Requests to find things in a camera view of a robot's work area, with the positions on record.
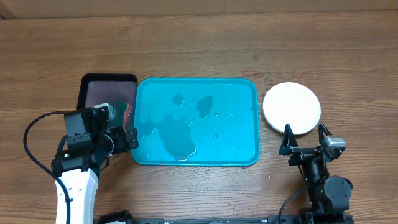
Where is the teal plastic tray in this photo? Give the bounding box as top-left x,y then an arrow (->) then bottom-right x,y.
131,78 -> 261,166

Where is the white plate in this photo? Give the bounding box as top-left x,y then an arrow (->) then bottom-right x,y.
262,82 -> 322,135

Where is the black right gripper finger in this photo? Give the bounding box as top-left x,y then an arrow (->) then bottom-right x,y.
279,124 -> 299,155
318,123 -> 331,140

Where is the dark maroon tray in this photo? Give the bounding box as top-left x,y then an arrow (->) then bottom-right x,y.
76,73 -> 138,124

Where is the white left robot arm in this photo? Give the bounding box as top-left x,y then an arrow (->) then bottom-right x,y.
51,101 -> 139,223

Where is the pink green scrub sponge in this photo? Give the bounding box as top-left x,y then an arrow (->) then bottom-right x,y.
109,101 -> 134,131

